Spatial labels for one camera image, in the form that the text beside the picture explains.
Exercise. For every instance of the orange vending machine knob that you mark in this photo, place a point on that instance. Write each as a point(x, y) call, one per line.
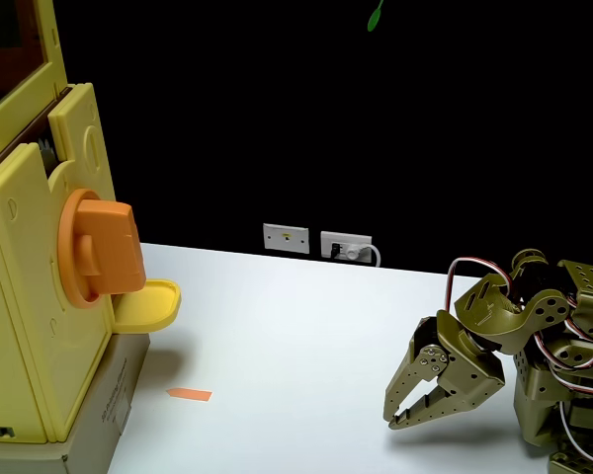
point(111, 247)

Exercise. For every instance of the yellow toy vending machine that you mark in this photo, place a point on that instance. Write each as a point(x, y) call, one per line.
point(20, 276)

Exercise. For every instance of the black plug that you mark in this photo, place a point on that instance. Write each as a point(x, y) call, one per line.
point(335, 250)

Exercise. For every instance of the orange paper arrow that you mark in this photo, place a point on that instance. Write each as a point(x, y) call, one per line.
point(190, 394)

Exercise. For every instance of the grey cardboard box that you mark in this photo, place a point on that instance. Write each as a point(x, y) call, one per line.
point(99, 415)

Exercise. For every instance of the green leaf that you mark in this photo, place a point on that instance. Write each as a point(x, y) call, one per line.
point(374, 20)

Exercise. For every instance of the white wall socket with plugs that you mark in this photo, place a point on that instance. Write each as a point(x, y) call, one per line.
point(358, 241)

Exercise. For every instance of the white wall socket plate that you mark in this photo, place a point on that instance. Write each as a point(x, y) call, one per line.
point(286, 239)

